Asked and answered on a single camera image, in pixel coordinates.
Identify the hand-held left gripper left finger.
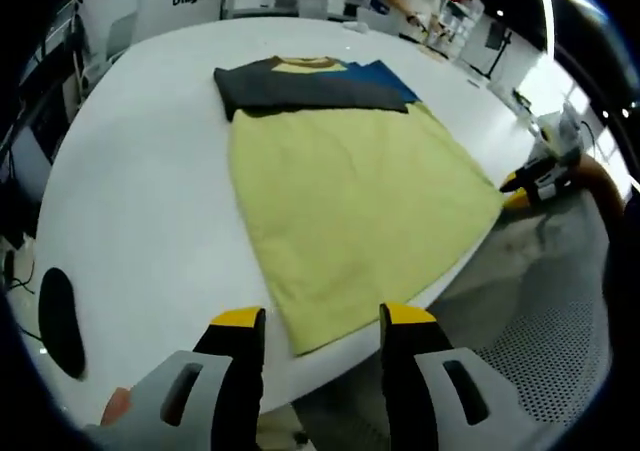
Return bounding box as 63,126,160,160
84,306,267,451

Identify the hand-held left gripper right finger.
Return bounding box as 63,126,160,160
377,300,547,451

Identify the yellow blue grey garment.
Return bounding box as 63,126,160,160
213,55,505,357

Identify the person's left hand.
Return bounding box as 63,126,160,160
100,385,135,427

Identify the black tripod stand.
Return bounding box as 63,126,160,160
487,20,516,78

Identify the ceiling light strip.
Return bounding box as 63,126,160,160
532,0,559,55

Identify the black oval pad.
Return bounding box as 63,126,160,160
38,267,87,381

